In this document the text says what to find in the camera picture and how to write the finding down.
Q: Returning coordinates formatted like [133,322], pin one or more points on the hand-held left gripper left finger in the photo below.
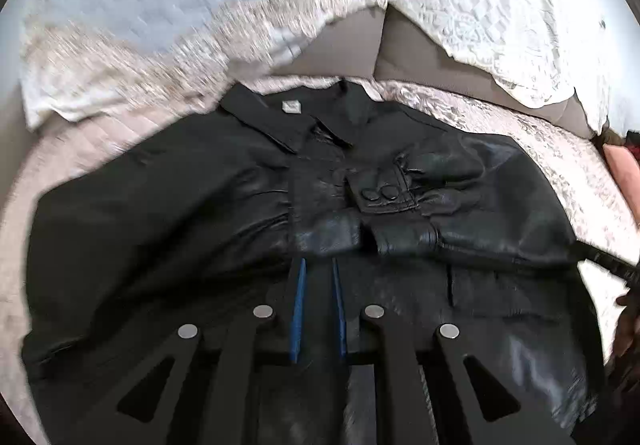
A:
[299,315]

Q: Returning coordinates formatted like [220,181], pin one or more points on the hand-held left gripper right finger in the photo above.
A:
[339,315]

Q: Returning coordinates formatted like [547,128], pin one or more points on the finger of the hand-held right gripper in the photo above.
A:
[612,264]

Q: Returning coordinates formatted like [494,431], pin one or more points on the black leather jacket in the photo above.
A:
[200,225]

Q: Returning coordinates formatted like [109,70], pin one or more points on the person's right hand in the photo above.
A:
[629,325]

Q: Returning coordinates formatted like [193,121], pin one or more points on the pink cushion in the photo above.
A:
[622,175]

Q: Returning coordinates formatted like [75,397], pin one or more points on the white quilted cover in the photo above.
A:
[500,15]

